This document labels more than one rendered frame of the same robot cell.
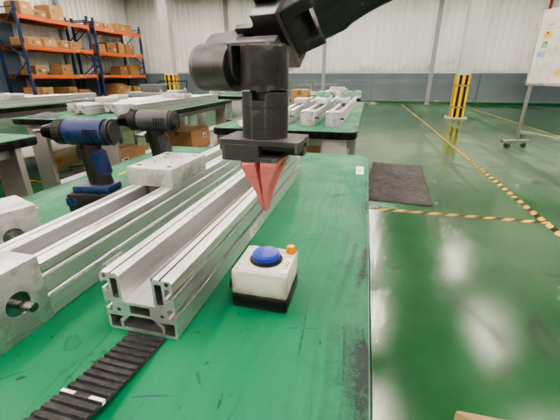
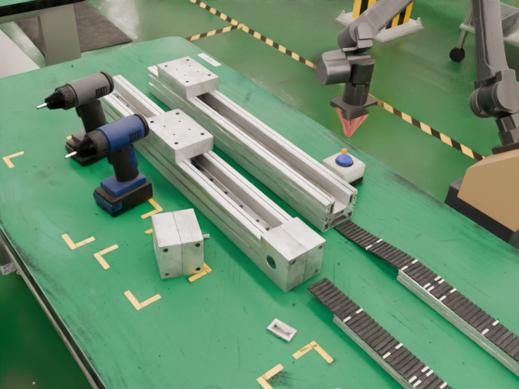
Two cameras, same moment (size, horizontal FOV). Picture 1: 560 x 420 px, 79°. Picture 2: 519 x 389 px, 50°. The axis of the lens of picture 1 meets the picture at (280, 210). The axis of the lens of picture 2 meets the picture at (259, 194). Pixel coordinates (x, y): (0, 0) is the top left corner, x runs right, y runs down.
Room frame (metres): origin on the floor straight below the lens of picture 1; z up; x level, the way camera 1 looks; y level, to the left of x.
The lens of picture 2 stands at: (-0.07, 1.10, 1.65)
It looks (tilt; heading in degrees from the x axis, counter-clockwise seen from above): 39 degrees down; 305
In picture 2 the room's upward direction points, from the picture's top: 4 degrees clockwise
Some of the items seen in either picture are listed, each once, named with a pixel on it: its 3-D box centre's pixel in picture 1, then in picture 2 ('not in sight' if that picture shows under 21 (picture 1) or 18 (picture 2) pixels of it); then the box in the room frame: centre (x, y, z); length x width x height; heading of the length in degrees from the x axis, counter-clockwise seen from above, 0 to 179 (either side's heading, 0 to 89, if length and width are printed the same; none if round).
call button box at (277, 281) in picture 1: (261, 275); (340, 172); (0.43, 0.03, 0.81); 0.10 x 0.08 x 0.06; 76
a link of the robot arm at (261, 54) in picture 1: (260, 68); (357, 69); (0.44, 0.02, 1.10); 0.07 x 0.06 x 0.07; 57
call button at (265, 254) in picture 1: (266, 257); (344, 160); (0.43, 0.02, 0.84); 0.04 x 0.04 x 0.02
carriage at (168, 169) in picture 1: (170, 173); (177, 139); (0.78, 0.26, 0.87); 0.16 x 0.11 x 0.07; 166
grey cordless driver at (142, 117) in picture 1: (147, 147); (79, 122); (1.00, 0.39, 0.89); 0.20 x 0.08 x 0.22; 85
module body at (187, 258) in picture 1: (246, 199); (237, 133); (0.74, 0.08, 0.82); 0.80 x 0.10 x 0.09; 166
